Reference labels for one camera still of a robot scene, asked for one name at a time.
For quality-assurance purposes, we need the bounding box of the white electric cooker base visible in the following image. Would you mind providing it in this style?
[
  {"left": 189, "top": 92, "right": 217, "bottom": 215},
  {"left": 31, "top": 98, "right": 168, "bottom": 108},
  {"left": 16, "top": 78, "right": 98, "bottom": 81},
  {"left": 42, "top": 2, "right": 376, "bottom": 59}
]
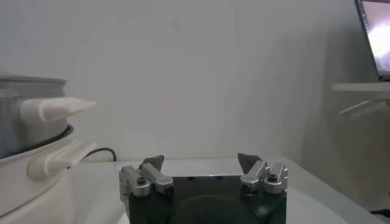
[{"left": 0, "top": 124, "right": 98, "bottom": 224}]

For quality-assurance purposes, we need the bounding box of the black cooker power cable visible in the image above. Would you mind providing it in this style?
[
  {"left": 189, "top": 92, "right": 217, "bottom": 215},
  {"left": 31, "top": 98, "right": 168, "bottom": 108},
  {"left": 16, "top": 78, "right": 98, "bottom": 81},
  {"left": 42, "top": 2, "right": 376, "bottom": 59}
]
[{"left": 68, "top": 147, "right": 118, "bottom": 169}]

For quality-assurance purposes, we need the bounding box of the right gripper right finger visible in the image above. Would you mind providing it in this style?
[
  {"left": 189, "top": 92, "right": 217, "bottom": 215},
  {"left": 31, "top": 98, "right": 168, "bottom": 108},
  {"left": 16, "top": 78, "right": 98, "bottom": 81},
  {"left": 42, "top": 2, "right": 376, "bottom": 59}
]
[{"left": 236, "top": 152, "right": 289, "bottom": 195}]

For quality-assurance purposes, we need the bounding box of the stainless steel steamer basket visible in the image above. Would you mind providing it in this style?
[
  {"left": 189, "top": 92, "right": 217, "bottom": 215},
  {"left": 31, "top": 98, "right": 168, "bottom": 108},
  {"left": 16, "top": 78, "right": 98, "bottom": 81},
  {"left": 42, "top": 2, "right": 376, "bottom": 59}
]
[{"left": 0, "top": 82, "right": 98, "bottom": 159}]

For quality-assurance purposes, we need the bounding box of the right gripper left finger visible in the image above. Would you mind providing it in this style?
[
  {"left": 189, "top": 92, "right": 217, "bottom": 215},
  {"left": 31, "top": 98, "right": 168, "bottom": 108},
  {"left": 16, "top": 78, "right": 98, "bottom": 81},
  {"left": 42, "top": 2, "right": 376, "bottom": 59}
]
[{"left": 118, "top": 154, "right": 174, "bottom": 198}]

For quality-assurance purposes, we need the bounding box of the open laptop lit screen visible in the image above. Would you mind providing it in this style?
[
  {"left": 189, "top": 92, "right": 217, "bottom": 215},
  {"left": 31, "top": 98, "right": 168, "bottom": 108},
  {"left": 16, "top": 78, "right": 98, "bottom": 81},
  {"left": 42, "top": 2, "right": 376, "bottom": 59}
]
[{"left": 354, "top": 0, "right": 390, "bottom": 82}]

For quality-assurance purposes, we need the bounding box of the white round plate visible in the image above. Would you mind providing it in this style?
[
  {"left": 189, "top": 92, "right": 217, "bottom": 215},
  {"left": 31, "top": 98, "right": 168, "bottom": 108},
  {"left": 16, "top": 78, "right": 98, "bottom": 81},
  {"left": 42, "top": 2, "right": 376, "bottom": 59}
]
[{"left": 115, "top": 175, "right": 351, "bottom": 224}]

